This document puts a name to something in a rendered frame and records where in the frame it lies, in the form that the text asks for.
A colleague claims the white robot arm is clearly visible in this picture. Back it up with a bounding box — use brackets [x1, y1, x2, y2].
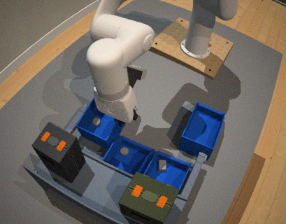
[87, 0, 238, 101]

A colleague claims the grey low shelf rack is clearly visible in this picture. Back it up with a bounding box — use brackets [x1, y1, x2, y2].
[22, 131, 207, 224]

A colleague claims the black case with orange latches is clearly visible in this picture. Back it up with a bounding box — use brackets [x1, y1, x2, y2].
[32, 122, 86, 183]

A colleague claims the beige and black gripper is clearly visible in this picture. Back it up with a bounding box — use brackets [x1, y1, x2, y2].
[94, 86, 138, 127]

